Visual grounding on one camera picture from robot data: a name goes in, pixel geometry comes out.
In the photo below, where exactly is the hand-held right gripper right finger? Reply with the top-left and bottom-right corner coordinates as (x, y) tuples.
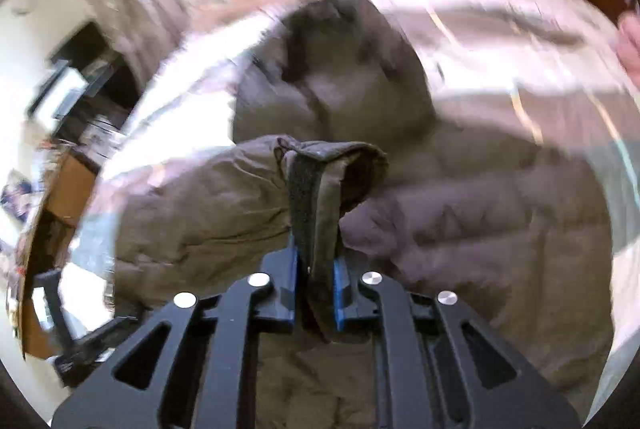
(332, 256), (583, 429)

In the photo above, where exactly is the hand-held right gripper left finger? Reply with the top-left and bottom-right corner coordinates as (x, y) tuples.
(50, 234), (303, 429)

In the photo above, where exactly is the white printer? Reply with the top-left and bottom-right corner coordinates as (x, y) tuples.
(34, 68), (90, 120)

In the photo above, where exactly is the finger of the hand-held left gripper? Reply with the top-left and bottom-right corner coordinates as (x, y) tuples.
(32, 270), (72, 350)
(70, 314), (143, 356)

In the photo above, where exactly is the wooden cabinet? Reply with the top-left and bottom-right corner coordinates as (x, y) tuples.
(17, 144), (103, 360)

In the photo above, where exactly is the dark puffer jacket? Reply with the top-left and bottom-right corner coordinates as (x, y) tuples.
(114, 0), (616, 429)

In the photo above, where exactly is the folded pink quilt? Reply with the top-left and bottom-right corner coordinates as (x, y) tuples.
(617, 14), (640, 91)

